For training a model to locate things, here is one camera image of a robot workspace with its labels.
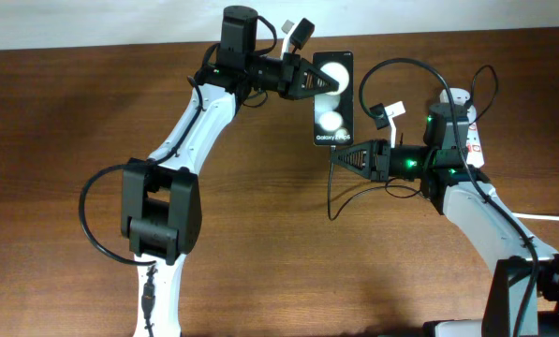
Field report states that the black smartphone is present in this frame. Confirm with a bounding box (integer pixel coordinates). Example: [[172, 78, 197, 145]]
[[313, 51, 354, 146]]

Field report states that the black charging cable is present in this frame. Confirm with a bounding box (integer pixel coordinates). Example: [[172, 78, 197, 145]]
[[326, 64, 499, 222]]

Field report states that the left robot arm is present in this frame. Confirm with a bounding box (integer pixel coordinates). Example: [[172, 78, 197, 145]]
[[121, 6, 338, 336]]

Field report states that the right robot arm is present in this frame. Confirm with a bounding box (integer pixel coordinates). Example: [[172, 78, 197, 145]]
[[331, 103, 559, 336]]

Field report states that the white power strip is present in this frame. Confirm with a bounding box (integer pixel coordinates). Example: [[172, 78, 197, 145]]
[[450, 88, 485, 169]]

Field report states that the white power strip cord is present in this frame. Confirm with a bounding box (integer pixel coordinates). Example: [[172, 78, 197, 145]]
[[511, 212, 559, 224]]

